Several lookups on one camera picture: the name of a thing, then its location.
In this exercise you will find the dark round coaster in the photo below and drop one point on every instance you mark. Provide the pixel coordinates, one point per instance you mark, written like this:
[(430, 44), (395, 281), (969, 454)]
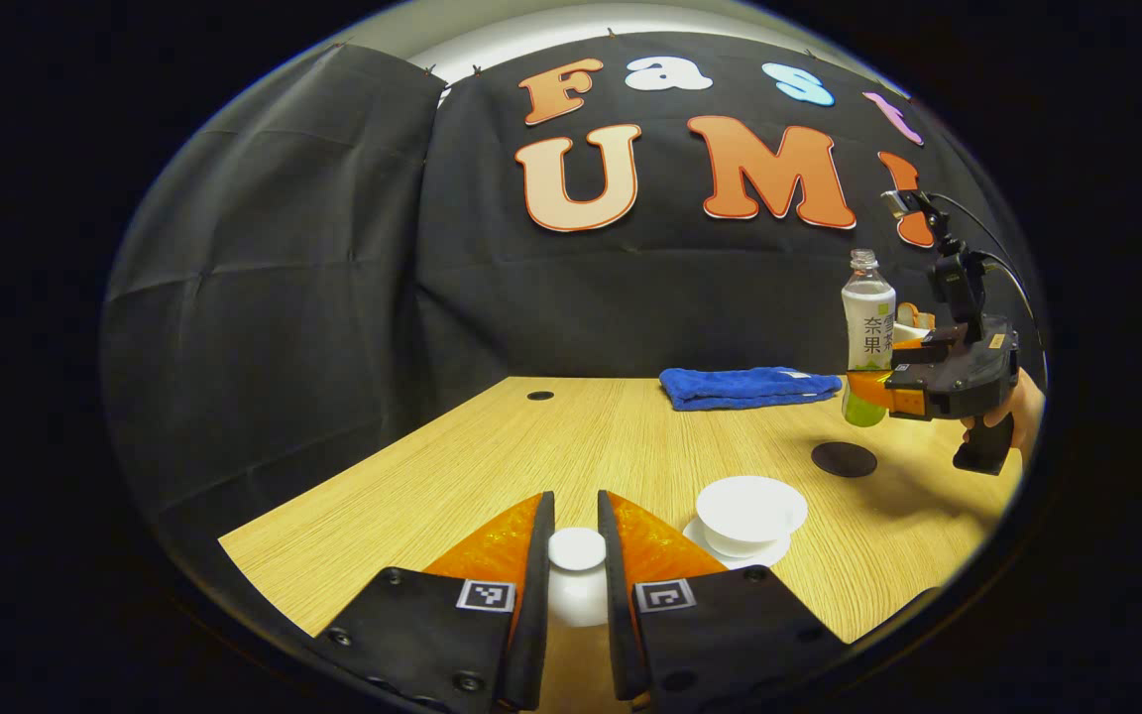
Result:
[(844, 459)]

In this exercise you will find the white saucer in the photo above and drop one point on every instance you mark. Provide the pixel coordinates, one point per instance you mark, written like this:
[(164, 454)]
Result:
[(740, 563)]

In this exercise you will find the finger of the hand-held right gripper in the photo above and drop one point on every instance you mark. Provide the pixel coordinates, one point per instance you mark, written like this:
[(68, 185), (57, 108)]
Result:
[(873, 385), (938, 337)]

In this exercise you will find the blue folded towel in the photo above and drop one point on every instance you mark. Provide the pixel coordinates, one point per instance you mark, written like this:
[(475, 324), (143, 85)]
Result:
[(740, 387)]

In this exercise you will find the white teacup lid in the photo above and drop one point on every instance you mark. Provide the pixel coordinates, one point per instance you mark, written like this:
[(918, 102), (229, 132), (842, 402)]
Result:
[(578, 585)]

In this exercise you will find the clear water bottle white label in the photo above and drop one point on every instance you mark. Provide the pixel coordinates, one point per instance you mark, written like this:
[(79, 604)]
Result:
[(868, 307)]

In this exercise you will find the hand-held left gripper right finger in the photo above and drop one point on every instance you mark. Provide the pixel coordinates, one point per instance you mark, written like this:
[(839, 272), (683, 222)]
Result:
[(616, 615)]

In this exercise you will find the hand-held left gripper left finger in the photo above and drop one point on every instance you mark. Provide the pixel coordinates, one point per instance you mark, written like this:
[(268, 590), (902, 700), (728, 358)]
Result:
[(536, 595)]

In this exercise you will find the white teacup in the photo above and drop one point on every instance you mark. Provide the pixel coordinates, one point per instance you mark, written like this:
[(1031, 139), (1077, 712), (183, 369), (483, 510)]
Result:
[(749, 506)]

